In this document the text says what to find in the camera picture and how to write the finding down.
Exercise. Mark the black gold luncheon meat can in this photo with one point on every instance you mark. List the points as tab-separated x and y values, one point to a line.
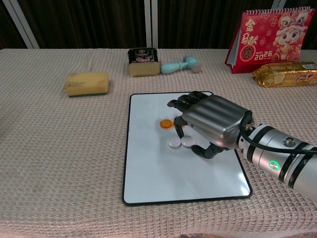
143	62

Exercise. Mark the white vertical frame post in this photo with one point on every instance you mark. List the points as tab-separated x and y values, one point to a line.
151	24

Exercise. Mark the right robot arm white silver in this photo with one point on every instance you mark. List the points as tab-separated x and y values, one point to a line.
272	153

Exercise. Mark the gold foil snack package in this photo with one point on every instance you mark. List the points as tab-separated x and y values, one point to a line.
284	74

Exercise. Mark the black pleated curtain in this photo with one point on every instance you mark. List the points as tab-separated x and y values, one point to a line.
86	24

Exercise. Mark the white slanted frame post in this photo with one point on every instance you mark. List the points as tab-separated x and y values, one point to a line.
22	24

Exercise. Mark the red 2026 desk calendar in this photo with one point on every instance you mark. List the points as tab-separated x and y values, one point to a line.
270	42

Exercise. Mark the yellow sponge green base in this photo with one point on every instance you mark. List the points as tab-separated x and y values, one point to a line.
86	83

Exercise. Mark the teal toy hammer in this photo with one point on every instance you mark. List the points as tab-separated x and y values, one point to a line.
173	66

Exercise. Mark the white board with black rim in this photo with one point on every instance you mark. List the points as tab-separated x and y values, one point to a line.
161	173

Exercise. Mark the pink waffle tablecloth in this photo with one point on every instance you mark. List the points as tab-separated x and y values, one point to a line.
62	148

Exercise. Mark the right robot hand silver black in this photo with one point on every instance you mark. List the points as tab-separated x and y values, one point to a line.
218	119

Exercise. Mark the white round token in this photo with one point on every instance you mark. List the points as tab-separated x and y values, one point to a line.
174	143
187	140

